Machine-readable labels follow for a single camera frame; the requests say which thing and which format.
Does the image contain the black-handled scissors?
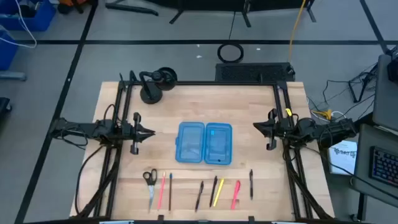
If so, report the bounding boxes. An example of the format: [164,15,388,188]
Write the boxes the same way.
[142,168,158,213]

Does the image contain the black backlit keyboard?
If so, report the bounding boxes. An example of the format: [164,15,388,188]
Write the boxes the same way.
[369,145,398,189]

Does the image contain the thin pink pen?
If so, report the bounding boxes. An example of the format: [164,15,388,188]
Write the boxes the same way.
[157,172,167,211]

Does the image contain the thin black cable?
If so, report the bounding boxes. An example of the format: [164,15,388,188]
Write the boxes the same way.
[229,11,236,40]

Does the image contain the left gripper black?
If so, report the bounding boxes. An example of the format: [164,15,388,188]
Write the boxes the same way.
[121,112,156,155]

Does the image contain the coiled black cable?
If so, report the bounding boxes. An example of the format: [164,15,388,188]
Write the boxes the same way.
[217,42,244,64]

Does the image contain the black floor bar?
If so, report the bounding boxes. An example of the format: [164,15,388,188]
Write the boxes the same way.
[104,2,159,17]

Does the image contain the yellow cable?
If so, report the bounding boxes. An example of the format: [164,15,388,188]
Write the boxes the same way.
[287,0,307,63]

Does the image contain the yellow power plug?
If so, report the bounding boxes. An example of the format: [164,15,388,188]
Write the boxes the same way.
[312,108,333,121]

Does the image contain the black caster foot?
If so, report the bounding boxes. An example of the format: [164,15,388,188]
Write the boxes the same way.
[0,96,12,114]

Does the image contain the black aluminium table frame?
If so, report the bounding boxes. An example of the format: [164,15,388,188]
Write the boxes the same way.
[70,70,335,222]

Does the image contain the long white cable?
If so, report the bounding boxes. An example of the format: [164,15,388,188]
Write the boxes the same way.
[0,0,38,49]

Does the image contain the thick black cable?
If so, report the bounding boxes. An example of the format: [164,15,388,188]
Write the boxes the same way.
[74,144,105,216]
[303,145,398,194]

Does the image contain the thick pink marker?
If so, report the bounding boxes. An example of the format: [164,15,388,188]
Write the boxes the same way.
[230,180,241,211]

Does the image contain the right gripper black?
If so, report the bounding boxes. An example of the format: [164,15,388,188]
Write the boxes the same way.
[252,108,295,151]

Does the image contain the yellow pen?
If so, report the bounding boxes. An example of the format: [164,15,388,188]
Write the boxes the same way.
[213,178,225,207]

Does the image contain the black computer tower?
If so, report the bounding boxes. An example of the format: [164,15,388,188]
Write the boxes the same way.
[215,62,295,83]

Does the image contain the gray desk top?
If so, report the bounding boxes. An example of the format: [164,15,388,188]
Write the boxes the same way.
[353,123,398,222]
[372,54,398,131]

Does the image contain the blue translucent plastic supply box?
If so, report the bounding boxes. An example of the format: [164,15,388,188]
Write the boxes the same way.
[175,121,233,166]

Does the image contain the orange and black bag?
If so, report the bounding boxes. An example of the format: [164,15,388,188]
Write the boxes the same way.
[57,0,94,15]

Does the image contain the black floor cable bundle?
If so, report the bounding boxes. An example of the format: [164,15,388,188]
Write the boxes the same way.
[322,62,379,104]

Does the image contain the black stand with legs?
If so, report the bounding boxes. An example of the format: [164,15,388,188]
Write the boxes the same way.
[144,0,317,28]

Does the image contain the blue plastic bin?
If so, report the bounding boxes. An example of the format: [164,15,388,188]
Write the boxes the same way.
[0,0,57,32]
[0,29,19,71]

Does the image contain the white printed paper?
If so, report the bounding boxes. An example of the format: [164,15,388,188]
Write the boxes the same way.
[328,139,358,175]

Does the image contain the black desk device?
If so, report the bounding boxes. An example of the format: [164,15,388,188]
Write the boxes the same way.
[387,45,398,83]

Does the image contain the dark pencil with blue end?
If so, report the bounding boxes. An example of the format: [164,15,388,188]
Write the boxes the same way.
[168,172,174,212]

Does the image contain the gray metal base bar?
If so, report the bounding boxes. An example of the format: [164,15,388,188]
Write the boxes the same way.
[0,70,27,82]

